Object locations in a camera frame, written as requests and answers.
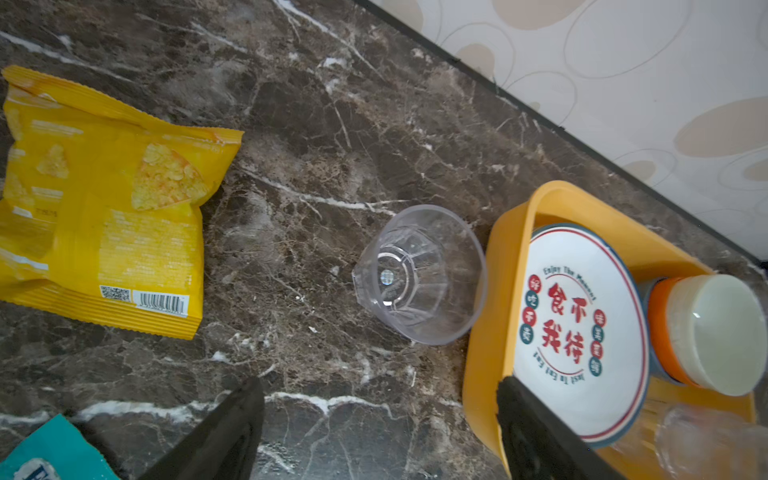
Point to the teal packet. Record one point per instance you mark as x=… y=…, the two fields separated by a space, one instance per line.
x=56 y=450

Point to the yellow plastic bin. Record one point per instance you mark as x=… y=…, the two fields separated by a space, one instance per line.
x=491 y=351

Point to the yellow snack bag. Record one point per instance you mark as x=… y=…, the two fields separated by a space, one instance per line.
x=101 y=207

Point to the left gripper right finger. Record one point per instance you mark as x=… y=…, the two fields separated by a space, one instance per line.
x=537 y=444

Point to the cream white bowl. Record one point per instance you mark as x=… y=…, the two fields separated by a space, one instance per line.
x=717 y=331

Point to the orange white bowl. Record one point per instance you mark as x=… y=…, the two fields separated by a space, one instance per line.
x=664 y=363

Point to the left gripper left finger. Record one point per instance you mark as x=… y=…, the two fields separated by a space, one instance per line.
x=224 y=445

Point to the clear cup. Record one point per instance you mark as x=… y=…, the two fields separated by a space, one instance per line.
x=424 y=275
x=683 y=441

